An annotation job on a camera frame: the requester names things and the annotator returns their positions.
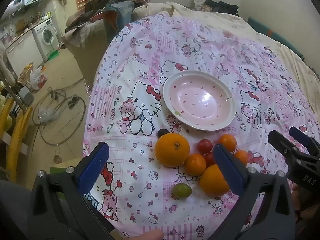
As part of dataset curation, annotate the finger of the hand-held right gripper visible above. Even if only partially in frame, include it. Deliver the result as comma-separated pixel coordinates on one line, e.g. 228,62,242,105
268,130,300,160
289,127,320,155

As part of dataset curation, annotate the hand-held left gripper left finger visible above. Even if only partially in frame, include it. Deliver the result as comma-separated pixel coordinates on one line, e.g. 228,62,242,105
27,141,118,240

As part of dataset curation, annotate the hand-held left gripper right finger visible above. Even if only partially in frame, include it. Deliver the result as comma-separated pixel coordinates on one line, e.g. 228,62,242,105
212,144,298,240

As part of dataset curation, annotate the small tangerine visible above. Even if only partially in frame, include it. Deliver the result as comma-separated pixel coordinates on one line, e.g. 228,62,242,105
184,153,207,176
234,149,249,167
217,134,237,153

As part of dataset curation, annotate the large smooth orange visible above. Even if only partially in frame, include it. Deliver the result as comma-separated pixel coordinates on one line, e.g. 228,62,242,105
199,164,230,197

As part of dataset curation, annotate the red cherry tomato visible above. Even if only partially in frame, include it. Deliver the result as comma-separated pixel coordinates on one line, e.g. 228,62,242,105
197,139,213,155
203,151,217,168

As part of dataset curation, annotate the large orange with stem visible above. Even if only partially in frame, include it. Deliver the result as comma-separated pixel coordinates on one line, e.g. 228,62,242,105
154,133,190,167

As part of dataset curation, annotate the pink speckled plate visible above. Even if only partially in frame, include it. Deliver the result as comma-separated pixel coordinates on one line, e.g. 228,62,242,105
162,70,237,131

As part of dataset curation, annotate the person's right hand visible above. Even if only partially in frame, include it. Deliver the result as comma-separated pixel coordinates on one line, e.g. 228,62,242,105
292,184,310,225

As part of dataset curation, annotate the person's left hand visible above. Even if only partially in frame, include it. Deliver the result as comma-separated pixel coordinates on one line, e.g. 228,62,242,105
130,230,164,240

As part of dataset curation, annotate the clear plastic bag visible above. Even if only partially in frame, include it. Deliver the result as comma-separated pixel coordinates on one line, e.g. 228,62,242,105
37,106,59,124

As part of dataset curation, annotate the yellow wooden chair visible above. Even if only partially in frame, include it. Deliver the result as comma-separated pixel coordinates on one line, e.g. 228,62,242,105
0,80,34,175

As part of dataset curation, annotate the grey box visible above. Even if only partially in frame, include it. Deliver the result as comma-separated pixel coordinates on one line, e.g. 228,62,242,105
18,85,34,107

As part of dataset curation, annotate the brown sofa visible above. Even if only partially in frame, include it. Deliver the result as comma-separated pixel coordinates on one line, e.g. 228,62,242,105
61,30,110,85

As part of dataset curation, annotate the white plastic bag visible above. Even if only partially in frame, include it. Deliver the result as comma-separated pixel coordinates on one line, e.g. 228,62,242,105
30,66,48,90

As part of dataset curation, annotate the teal pillow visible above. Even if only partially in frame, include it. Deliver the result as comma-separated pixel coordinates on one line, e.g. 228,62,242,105
247,16,307,60

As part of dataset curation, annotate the pink cartoon printed blanket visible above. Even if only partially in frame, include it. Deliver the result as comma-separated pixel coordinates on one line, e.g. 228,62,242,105
82,15,320,240

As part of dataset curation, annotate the yellow basket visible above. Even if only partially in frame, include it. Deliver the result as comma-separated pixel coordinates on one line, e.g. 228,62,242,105
20,64,34,83

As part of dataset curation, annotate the white washing machine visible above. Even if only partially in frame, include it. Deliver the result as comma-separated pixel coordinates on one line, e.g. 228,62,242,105
31,18,60,63

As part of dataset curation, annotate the white kitchen cabinet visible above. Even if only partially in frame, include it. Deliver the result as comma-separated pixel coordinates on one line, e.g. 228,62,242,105
5,30,44,80

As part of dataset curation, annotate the dark bag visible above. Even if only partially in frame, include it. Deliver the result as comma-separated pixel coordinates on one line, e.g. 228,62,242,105
205,0,240,15

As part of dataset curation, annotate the pile of dark clothes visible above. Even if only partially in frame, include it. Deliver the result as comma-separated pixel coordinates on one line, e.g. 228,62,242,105
65,0,150,48

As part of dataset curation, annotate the coiled hose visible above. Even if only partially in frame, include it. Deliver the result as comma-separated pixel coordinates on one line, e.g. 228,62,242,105
32,79,87,145

